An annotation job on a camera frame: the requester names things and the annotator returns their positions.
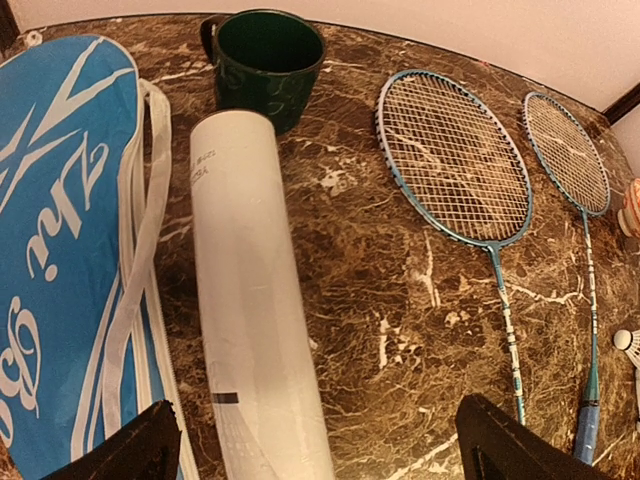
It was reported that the blue racket bag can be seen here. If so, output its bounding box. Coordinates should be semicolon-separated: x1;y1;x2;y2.
1;35;180;479

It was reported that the blue badminton racket left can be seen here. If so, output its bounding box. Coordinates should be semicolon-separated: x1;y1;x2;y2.
375;69;533;424

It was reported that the dark green cup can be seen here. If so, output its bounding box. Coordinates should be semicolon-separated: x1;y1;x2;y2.
200;9;326;135

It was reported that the white shuttlecock tube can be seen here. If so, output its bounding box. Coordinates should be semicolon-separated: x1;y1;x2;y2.
190;110;334;479

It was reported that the white shuttlecock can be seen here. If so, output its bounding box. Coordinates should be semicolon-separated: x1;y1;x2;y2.
613;329;640;369

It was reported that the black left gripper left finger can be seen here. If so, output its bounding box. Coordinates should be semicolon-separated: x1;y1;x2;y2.
47;400;181;480

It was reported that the orange patterned bowl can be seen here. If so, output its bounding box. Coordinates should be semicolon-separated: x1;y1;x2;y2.
617;178;640;239

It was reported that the blue badminton racket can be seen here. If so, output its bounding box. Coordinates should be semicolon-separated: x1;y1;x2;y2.
524;92;611;465
375;69;533;424

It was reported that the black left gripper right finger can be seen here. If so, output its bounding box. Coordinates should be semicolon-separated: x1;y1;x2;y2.
455;394;608;480

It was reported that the blue badminton racket right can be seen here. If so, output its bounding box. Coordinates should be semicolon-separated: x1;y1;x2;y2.
524;92;611;465

